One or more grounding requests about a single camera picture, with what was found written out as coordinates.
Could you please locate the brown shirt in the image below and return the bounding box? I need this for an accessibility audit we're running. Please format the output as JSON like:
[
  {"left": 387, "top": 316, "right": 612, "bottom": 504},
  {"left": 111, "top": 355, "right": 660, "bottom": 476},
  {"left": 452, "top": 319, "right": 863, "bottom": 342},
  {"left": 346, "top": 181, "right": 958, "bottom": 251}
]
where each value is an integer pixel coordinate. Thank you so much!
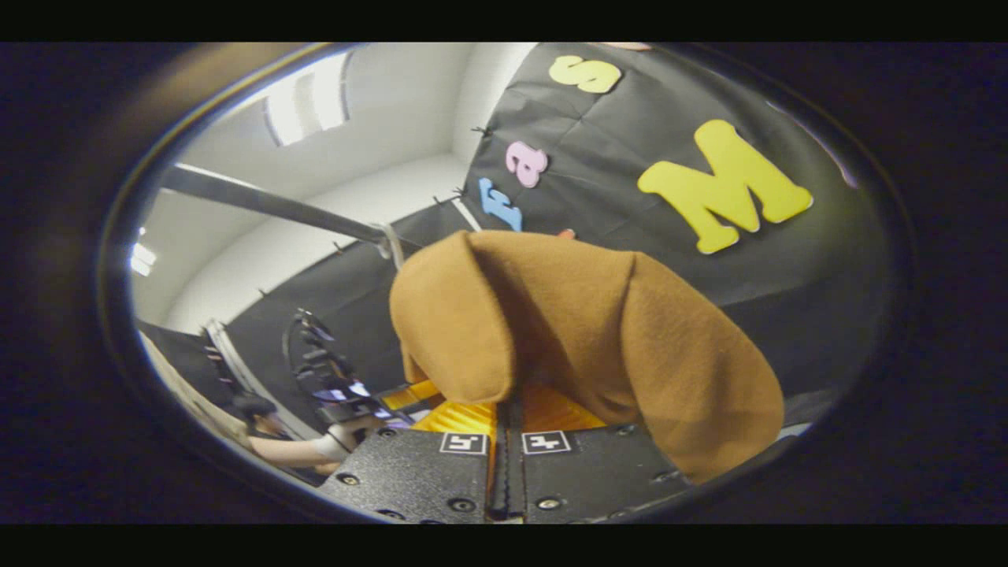
[{"left": 388, "top": 229, "right": 786, "bottom": 485}]

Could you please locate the large ceiling light panel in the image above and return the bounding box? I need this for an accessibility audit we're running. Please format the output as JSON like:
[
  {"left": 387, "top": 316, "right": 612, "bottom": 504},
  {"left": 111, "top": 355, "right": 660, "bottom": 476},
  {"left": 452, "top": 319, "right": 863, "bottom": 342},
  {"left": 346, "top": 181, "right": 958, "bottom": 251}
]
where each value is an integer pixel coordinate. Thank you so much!
[{"left": 264, "top": 54, "right": 351, "bottom": 147}]

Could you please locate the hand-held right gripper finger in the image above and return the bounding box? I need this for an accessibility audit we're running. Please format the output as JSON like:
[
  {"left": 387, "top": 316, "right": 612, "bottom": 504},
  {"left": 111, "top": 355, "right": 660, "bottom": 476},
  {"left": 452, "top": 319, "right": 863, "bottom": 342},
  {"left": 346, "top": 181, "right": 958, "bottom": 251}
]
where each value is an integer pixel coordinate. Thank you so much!
[
  {"left": 508, "top": 382, "right": 694, "bottom": 524},
  {"left": 317, "top": 380, "right": 509, "bottom": 524}
]

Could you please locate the silver metal frame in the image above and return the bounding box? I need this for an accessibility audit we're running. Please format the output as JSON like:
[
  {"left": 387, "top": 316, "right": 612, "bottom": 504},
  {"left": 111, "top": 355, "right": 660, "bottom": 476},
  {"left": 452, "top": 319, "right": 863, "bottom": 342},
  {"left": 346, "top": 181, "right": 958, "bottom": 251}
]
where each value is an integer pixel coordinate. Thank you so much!
[{"left": 202, "top": 318, "right": 317, "bottom": 442}]

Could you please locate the black clothes rail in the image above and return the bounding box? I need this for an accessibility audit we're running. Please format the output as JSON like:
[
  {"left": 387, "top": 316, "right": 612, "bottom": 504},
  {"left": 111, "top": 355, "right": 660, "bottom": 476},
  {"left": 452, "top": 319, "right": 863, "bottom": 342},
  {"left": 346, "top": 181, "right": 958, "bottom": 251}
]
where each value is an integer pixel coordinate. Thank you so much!
[{"left": 160, "top": 164, "right": 426, "bottom": 254}]

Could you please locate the white plastic hanger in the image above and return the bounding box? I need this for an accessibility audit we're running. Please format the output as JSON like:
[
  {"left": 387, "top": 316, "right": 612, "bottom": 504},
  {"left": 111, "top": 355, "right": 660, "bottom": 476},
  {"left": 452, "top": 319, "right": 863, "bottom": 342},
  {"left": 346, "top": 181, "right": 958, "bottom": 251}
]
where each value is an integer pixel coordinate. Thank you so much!
[{"left": 374, "top": 223, "right": 406, "bottom": 272}]

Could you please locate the black backdrop cloth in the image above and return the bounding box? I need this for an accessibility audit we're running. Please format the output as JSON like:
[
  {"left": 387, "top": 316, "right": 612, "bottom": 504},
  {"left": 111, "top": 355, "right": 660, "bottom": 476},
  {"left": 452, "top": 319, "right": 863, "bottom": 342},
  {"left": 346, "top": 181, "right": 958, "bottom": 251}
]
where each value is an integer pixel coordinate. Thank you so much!
[{"left": 138, "top": 43, "right": 895, "bottom": 442}]

